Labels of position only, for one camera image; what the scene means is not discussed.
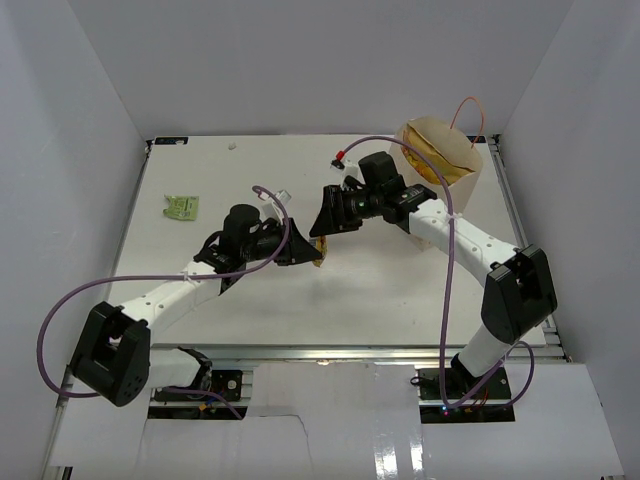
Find yellow snack packet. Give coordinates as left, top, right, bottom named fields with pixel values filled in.
left=312, top=236, right=328, bottom=267

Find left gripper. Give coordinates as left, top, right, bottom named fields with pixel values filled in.
left=241, top=218, right=322, bottom=267

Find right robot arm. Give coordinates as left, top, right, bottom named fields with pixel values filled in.
left=310, top=152, right=558, bottom=399

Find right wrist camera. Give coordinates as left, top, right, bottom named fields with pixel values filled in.
left=330, top=150, right=363, bottom=191

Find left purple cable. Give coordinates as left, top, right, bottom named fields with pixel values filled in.
left=37, top=185, right=291, bottom=420

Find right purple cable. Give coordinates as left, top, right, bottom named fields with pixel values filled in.
left=337, top=134, right=535, bottom=415

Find aluminium table frame rail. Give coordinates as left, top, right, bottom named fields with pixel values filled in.
left=87, top=134, right=569, bottom=364

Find brown chips bag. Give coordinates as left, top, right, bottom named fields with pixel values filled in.
left=401, top=117, right=479, bottom=186

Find purple cable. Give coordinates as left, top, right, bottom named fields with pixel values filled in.
left=37, top=185, right=291, bottom=420
left=337, top=134, right=535, bottom=415

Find light green snack packet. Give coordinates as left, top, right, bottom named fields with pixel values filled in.
left=163, top=195, right=199, bottom=221

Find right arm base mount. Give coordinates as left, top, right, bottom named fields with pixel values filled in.
left=409, top=367, right=516, bottom=424

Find blue label sticker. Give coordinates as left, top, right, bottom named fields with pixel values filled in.
left=153, top=137, right=189, bottom=146

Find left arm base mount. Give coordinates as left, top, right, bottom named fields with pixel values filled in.
left=147, top=348, right=246, bottom=420

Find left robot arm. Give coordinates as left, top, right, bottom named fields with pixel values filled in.
left=71, top=204, right=323, bottom=407

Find beige paper bag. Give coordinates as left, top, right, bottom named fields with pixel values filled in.
left=389, top=116, right=483, bottom=213

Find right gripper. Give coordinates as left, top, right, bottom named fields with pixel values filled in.
left=310, top=185, right=384, bottom=238

